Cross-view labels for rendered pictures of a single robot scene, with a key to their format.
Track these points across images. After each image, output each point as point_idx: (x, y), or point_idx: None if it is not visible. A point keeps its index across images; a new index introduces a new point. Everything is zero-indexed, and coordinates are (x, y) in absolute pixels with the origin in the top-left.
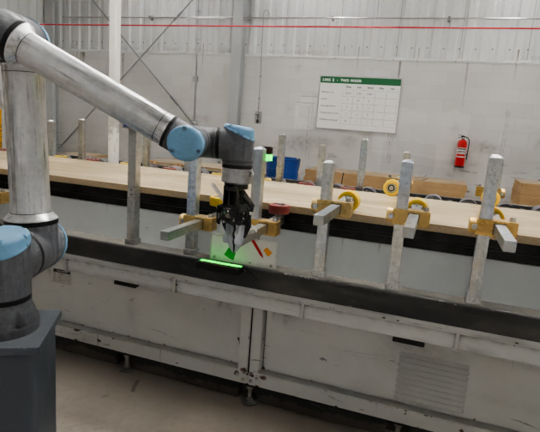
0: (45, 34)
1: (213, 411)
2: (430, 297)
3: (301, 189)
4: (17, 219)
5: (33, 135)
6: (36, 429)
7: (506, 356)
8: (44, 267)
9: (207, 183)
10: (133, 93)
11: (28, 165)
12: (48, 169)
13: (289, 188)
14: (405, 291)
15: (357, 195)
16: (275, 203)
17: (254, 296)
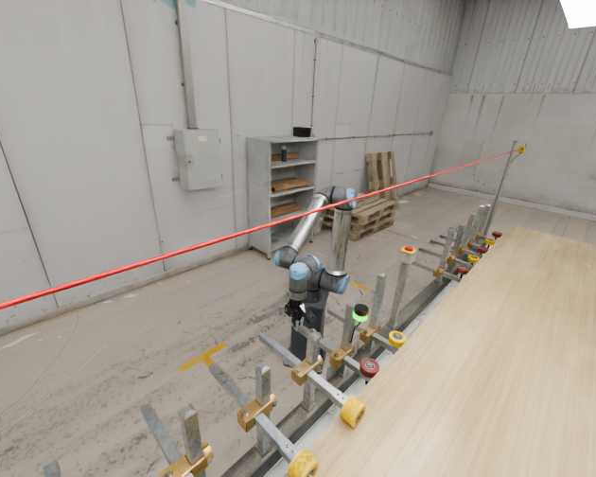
0: (346, 197)
1: None
2: (231, 468)
3: (523, 451)
4: (326, 266)
5: (332, 237)
6: (291, 328)
7: None
8: (322, 288)
9: (493, 353)
10: (296, 230)
11: (330, 248)
12: (337, 254)
13: (531, 439)
14: (253, 457)
15: (346, 411)
16: (375, 363)
17: None
